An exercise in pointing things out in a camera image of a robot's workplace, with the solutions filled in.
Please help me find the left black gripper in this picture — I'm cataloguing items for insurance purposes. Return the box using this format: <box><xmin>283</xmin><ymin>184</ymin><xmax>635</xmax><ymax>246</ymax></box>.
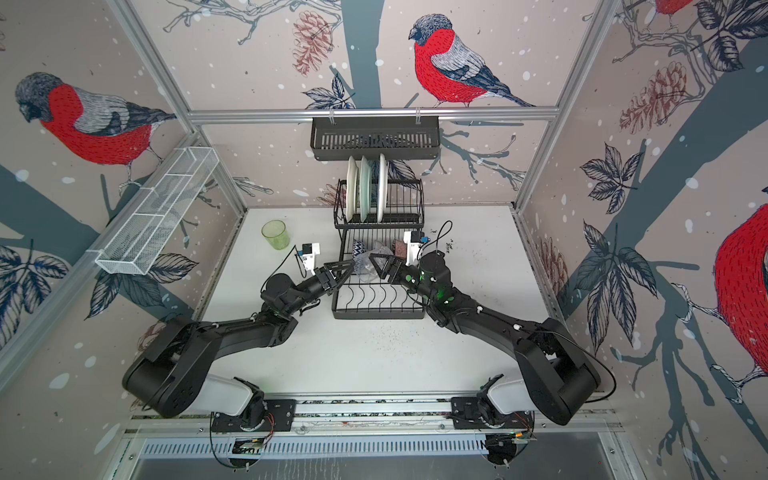
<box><xmin>284</xmin><ymin>261</ymin><xmax>354</xmax><ymax>318</ymax></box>

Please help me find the clear drinking glass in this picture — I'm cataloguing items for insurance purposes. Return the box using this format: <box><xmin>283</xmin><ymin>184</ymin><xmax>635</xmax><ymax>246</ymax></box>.
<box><xmin>355</xmin><ymin>247</ymin><xmax>392</xmax><ymax>283</ymax></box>

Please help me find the red patterned bowl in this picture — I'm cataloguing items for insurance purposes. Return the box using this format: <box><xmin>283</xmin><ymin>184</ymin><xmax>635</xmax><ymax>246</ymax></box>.
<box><xmin>393</xmin><ymin>240</ymin><xmax>408</xmax><ymax>259</ymax></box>

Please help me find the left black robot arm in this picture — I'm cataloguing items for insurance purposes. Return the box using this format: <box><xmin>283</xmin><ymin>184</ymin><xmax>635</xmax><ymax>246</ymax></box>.
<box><xmin>122</xmin><ymin>260</ymin><xmax>354</xmax><ymax>418</ymax></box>

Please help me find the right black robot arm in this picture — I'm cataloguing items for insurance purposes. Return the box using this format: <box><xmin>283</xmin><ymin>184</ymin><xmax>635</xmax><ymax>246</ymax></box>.
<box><xmin>370</xmin><ymin>251</ymin><xmax>601</xmax><ymax>425</ymax></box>

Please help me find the black two-tier dish rack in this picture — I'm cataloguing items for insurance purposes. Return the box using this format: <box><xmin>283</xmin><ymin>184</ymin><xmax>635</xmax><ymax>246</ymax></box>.
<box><xmin>331</xmin><ymin>180</ymin><xmax>425</xmax><ymax>320</ymax></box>

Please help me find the white plate right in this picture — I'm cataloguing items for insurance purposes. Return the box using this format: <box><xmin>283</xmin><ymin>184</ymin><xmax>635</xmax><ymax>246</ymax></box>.
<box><xmin>377</xmin><ymin>153</ymin><xmax>389</xmax><ymax>223</ymax></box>

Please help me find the white plate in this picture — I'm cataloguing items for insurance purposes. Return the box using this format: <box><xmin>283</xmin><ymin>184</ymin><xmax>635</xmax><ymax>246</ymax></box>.
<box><xmin>345</xmin><ymin>156</ymin><xmax>359</xmax><ymax>223</ymax></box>
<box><xmin>377</xmin><ymin>153</ymin><xmax>389</xmax><ymax>223</ymax></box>

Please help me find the white plate left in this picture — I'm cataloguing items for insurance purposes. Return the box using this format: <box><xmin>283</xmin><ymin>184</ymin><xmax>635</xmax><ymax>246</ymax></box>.
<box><xmin>345</xmin><ymin>156</ymin><xmax>359</xmax><ymax>223</ymax></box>

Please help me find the pale green plate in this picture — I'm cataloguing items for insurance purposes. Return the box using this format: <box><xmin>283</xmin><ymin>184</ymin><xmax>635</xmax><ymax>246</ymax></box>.
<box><xmin>358</xmin><ymin>156</ymin><xmax>373</xmax><ymax>223</ymax></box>

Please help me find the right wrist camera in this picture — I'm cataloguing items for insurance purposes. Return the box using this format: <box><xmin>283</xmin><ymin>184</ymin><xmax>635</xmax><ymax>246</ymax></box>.
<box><xmin>403</xmin><ymin>230</ymin><xmax>424</xmax><ymax>266</ymax></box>

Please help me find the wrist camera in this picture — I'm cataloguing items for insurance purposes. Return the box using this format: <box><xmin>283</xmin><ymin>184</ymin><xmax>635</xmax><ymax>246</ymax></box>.
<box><xmin>403</xmin><ymin>230</ymin><xmax>424</xmax><ymax>266</ymax></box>
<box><xmin>298</xmin><ymin>243</ymin><xmax>320</xmax><ymax>275</ymax></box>

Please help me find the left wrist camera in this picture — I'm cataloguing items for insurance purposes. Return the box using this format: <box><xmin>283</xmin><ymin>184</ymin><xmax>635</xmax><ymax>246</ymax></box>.
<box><xmin>298</xmin><ymin>243</ymin><xmax>320</xmax><ymax>275</ymax></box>

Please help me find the black hanging wall basket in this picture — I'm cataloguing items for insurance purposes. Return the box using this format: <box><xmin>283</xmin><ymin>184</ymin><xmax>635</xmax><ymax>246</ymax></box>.
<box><xmin>310</xmin><ymin>116</ymin><xmax>441</xmax><ymax>161</ymax></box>

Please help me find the horizontal aluminium frame bar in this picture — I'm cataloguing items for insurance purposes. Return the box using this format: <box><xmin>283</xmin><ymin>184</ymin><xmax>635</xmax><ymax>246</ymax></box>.
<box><xmin>187</xmin><ymin>106</ymin><xmax>561</xmax><ymax>126</ymax></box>

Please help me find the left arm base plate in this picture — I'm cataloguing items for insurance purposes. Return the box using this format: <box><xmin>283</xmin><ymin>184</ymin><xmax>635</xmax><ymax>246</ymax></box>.
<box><xmin>210</xmin><ymin>399</ymin><xmax>297</xmax><ymax>433</ymax></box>

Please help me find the aluminium mounting rail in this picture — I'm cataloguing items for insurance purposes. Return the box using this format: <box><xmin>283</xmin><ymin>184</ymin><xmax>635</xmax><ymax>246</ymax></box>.
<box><xmin>123</xmin><ymin>394</ymin><xmax>625</xmax><ymax>439</ymax></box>

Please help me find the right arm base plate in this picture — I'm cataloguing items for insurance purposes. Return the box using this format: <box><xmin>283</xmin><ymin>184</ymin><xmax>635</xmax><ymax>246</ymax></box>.
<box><xmin>446</xmin><ymin>397</ymin><xmax>535</xmax><ymax>431</ymax></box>

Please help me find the white wire wall basket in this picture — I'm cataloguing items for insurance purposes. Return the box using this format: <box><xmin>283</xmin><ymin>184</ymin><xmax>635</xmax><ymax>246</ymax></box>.
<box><xmin>95</xmin><ymin>146</ymin><xmax>219</xmax><ymax>275</ymax></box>

